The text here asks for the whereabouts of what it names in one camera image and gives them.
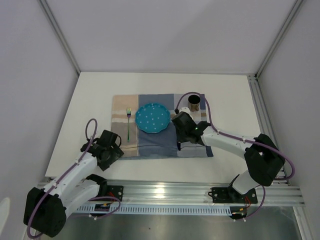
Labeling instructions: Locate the aluminium mounting rail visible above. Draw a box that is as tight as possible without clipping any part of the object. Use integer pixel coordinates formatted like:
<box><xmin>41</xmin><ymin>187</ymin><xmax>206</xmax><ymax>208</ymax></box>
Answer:
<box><xmin>32</xmin><ymin>178</ymin><xmax>306</xmax><ymax>207</ymax></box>

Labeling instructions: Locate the purple teal fork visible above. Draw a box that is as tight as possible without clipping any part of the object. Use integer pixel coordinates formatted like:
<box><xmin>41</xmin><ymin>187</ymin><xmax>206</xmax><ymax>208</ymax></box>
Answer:
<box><xmin>126</xmin><ymin>107</ymin><xmax>132</xmax><ymax>142</ymax></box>

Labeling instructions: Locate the left aluminium frame post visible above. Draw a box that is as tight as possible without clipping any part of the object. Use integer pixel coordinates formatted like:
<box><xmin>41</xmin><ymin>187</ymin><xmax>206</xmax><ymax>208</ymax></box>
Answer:
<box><xmin>37</xmin><ymin>0</ymin><xmax>81</xmax><ymax>77</ymax></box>

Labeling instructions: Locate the blue beige checked cloth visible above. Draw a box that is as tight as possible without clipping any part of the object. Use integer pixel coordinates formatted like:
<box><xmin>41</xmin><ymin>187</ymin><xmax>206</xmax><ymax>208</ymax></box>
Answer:
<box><xmin>111</xmin><ymin>93</ymin><xmax>213</xmax><ymax>159</ymax></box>

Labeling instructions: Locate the white slotted cable duct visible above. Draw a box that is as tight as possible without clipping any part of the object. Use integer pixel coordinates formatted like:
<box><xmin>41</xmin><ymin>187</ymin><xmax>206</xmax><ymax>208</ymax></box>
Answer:
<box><xmin>75</xmin><ymin>203</ymin><xmax>232</xmax><ymax>216</ymax></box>

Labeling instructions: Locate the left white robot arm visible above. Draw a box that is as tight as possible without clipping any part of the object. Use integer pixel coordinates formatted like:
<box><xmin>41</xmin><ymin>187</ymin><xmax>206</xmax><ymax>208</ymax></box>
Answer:
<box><xmin>23</xmin><ymin>130</ymin><xmax>124</xmax><ymax>239</ymax></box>

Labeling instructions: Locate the right aluminium frame post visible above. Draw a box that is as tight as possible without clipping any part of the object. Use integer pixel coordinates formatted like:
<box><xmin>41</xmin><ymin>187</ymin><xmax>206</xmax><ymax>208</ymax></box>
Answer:
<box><xmin>255</xmin><ymin>0</ymin><xmax>306</xmax><ymax>79</ymax></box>

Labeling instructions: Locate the teal dotted plate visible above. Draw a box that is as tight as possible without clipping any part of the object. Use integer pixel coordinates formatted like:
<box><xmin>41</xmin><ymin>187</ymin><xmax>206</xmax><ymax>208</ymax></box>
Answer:
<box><xmin>135</xmin><ymin>102</ymin><xmax>171</xmax><ymax>134</ymax></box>

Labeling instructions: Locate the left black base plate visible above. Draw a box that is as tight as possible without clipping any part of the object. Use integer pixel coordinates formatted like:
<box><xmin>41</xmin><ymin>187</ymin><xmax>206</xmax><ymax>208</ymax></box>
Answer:
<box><xmin>98</xmin><ymin>185</ymin><xmax>124</xmax><ymax>201</ymax></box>

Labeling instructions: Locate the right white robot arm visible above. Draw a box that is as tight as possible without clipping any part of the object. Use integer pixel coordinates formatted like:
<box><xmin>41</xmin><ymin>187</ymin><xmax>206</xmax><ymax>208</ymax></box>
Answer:
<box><xmin>171</xmin><ymin>111</ymin><xmax>285</xmax><ymax>202</ymax></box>

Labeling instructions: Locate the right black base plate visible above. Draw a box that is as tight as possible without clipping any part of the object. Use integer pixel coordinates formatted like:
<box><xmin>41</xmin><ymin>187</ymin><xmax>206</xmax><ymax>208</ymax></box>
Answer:
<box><xmin>208</xmin><ymin>186</ymin><xmax>258</xmax><ymax>204</ymax></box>

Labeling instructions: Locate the brown mug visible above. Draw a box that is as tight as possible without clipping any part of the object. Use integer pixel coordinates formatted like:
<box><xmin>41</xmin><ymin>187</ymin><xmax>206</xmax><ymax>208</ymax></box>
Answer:
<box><xmin>188</xmin><ymin>94</ymin><xmax>201</xmax><ymax>112</ymax></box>

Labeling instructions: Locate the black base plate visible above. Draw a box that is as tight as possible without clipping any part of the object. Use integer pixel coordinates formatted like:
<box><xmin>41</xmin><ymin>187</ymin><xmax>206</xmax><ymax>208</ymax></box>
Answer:
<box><xmin>208</xmin><ymin>186</ymin><xmax>258</xmax><ymax>204</ymax></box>
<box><xmin>98</xmin><ymin>185</ymin><xmax>124</xmax><ymax>201</ymax></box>

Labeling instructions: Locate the aluminium frame post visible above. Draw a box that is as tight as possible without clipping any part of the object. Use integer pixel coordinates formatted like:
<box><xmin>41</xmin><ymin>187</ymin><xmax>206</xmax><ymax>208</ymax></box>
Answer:
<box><xmin>37</xmin><ymin>0</ymin><xmax>81</xmax><ymax>77</ymax></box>
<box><xmin>255</xmin><ymin>0</ymin><xmax>306</xmax><ymax>79</ymax></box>

